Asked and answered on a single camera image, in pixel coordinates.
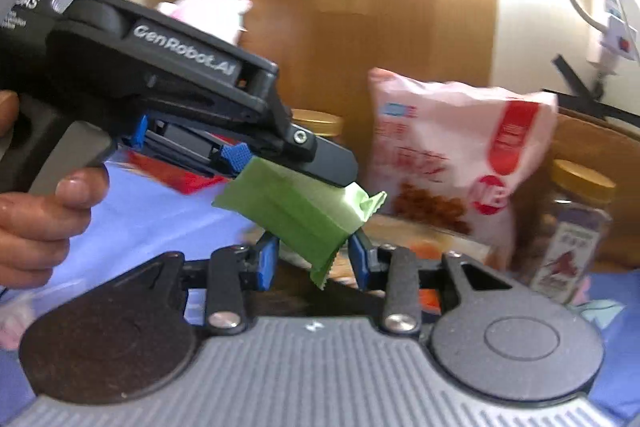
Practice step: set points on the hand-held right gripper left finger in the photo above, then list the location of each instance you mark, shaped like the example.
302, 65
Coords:
267, 264

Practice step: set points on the green snack packet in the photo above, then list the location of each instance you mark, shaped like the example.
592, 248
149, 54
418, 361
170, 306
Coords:
295, 212

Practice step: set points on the red gift bag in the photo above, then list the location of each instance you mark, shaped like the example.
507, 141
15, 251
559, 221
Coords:
172, 174

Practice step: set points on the pink plush toy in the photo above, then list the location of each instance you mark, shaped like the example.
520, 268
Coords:
200, 9

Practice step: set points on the gold-lid jar with dark label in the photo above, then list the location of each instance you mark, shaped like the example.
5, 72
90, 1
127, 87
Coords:
570, 232

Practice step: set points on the blue bed sheet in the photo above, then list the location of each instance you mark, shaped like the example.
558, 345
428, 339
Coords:
150, 217

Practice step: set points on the black tape strip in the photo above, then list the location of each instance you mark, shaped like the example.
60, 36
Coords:
600, 107
575, 74

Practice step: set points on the person's left hand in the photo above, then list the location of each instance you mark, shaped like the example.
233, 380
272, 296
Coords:
35, 237

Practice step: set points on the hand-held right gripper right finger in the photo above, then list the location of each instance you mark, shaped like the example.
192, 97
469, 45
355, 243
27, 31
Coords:
359, 266

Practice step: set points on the brown wooden headboard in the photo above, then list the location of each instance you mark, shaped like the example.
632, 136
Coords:
610, 167

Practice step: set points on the pink snack bag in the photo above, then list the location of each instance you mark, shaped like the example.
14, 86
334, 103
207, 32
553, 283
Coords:
450, 142

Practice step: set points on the white power strip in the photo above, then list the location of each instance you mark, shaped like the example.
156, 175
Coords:
615, 32

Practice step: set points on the gold-lid jar of nuts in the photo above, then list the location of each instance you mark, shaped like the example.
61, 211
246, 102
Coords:
320, 123

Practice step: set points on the orange snack packet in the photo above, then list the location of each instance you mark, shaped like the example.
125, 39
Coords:
430, 241

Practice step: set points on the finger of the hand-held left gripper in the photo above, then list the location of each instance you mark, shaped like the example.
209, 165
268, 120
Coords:
235, 157
325, 159

